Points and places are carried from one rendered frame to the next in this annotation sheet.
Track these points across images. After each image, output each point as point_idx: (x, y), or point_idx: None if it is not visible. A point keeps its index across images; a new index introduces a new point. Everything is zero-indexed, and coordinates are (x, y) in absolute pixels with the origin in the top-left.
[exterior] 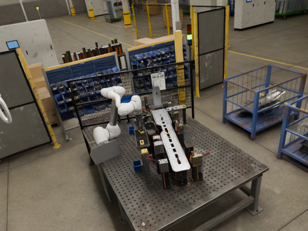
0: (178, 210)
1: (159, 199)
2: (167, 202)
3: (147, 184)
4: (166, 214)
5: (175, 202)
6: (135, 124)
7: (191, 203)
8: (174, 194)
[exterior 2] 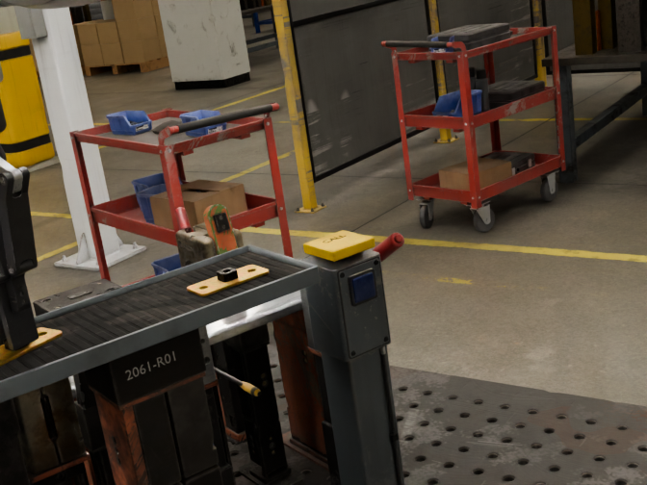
0: (501, 402)
1: (491, 480)
2: (483, 449)
3: None
4: (567, 423)
5: (462, 427)
6: (22, 236)
7: (424, 389)
8: (401, 450)
